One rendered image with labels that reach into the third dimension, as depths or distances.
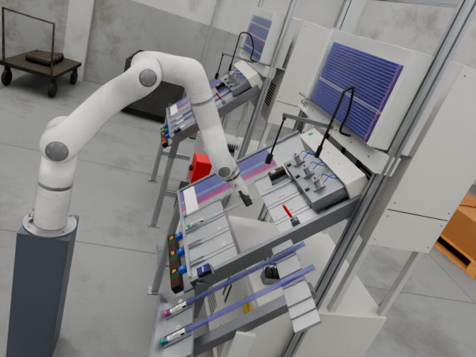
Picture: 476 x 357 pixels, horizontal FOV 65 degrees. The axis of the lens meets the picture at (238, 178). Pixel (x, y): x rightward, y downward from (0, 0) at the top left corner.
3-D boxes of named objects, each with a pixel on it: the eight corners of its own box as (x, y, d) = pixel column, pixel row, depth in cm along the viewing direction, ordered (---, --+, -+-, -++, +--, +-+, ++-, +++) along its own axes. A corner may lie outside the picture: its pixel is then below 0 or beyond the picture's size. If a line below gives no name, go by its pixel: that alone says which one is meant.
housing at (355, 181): (355, 212, 143) (345, 184, 136) (308, 159, 185) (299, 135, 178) (374, 202, 143) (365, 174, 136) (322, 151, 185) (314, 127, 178)
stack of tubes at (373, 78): (365, 141, 131) (401, 65, 120) (310, 100, 175) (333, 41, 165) (394, 149, 135) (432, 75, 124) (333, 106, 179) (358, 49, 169)
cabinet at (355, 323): (216, 404, 178) (258, 308, 154) (199, 296, 239) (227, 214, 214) (333, 404, 199) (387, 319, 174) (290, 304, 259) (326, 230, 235)
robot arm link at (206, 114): (215, 105, 130) (238, 177, 146) (211, 91, 144) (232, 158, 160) (190, 113, 130) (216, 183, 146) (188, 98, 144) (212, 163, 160)
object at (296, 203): (285, 244, 143) (280, 235, 141) (246, 168, 200) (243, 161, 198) (364, 205, 142) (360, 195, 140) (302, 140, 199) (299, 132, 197)
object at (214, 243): (196, 283, 143) (192, 278, 142) (183, 196, 200) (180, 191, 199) (241, 261, 143) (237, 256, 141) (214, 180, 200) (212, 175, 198)
